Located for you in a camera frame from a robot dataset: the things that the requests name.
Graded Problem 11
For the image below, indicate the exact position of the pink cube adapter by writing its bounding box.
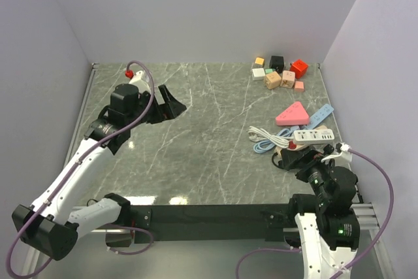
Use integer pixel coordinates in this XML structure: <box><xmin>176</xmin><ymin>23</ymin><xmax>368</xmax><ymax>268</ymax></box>
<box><xmin>280</xmin><ymin>71</ymin><xmax>296</xmax><ymax>89</ymax></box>

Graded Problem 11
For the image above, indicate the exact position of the beige red power strip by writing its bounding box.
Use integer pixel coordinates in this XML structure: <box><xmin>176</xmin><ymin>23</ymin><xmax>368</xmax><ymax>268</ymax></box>
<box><xmin>274</xmin><ymin>125</ymin><xmax>327</xmax><ymax>155</ymax></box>

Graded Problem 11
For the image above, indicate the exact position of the light blue cord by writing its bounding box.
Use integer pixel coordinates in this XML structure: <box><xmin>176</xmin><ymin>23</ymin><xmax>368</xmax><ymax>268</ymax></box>
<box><xmin>253</xmin><ymin>125</ymin><xmax>300</xmax><ymax>155</ymax></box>

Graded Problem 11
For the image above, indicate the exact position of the red cube plug adapter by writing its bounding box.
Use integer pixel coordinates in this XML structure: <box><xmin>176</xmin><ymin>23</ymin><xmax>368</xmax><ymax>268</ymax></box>
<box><xmin>289</xmin><ymin>59</ymin><xmax>308</xmax><ymax>80</ymax></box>

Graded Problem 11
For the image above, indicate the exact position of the white cube adapter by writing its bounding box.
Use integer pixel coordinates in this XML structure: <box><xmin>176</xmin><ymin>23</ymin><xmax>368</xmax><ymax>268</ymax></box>
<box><xmin>251</xmin><ymin>68</ymin><xmax>265</xmax><ymax>80</ymax></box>

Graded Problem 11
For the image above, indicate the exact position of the small orange cube adapter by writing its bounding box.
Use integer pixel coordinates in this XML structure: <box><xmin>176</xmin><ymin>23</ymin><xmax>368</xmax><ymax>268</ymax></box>
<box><xmin>253</xmin><ymin>57</ymin><xmax>265</xmax><ymax>68</ymax></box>

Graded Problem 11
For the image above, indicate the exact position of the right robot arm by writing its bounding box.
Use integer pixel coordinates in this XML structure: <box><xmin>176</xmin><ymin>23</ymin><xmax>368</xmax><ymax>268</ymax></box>
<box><xmin>278</xmin><ymin>143</ymin><xmax>361</xmax><ymax>278</ymax></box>

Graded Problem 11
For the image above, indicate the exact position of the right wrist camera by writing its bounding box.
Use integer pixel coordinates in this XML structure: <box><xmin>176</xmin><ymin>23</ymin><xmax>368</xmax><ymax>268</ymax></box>
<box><xmin>321</xmin><ymin>142</ymin><xmax>353</xmax><ymax>163</ymax></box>

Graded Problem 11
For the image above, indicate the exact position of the white cord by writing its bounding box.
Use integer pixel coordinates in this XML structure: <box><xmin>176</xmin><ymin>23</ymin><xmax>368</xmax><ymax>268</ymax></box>
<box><xmin>247</xmin><ymin>125</ymin><xmax>295</xmax><ymax>149</ymax></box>

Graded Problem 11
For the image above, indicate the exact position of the pink triangle block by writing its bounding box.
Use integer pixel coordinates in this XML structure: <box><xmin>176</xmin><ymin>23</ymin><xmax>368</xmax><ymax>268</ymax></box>
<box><xmin>275</xmin><ymin>101</ymin><xmax>310</xmax><ymax>126</ymax></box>

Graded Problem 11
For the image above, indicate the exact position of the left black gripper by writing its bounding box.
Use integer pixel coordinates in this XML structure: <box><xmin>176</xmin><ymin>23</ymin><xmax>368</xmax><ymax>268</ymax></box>
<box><xmin>127</xmin><ymin>84</ymin><xmax>186</xmax><ymax>128</ymax></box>

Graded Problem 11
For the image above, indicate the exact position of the light blue power strip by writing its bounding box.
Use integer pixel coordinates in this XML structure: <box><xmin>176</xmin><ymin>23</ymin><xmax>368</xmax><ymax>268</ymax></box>
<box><xmin>301</xmin><ymin>104</ymin><xmax>334</xmax><ymax>129</ymax></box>

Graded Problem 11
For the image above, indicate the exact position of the tan wooden cube adapter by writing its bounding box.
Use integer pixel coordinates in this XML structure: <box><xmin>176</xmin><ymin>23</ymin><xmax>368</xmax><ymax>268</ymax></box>
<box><xmin>264</xmin><ymin>71</ymin><xmax>281</xmax><ymax>90</ymax></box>

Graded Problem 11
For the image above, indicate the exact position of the white power strip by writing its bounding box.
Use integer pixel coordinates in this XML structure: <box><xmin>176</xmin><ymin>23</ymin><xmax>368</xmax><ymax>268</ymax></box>
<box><xmin>293</xmin><ymin>129</ymin><xmax>335</xmax><ymax>145</ymax></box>

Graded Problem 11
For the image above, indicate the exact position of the small salmon cube adapter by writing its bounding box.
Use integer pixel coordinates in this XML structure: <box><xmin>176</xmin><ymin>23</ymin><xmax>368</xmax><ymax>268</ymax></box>
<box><xmin>293</xmin><ymin>81</ymin><xmax>305</xmax><ymax>92</ymax></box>

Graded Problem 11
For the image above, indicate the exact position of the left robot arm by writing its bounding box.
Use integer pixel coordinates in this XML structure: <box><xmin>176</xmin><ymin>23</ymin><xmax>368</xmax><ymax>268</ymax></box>
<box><xmin>12</xmin><ymin>84</ymin><xmax>186</xmax><ymax>261</ymax></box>

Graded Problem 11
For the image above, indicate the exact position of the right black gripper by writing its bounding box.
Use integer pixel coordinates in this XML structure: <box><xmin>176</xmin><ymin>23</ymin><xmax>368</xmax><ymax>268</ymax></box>
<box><xmin>280</xmin><ymin>143</ymin><xmax>338</xmax><ymax>203</ymax></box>

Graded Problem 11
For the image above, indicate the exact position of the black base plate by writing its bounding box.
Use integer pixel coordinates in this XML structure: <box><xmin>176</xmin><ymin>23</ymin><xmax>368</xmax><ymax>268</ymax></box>
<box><xmin>94</xmin><ymin>203</ymin><xmax>324</xmax><ymax>244</ymax></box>

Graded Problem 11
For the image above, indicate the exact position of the black cube plug adapter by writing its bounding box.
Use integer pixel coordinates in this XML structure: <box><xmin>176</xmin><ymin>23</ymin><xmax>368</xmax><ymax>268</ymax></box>
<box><xmin>269</xmin><ymin>56</ymin><xmax>285</xmax><ymax>73</ymax></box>

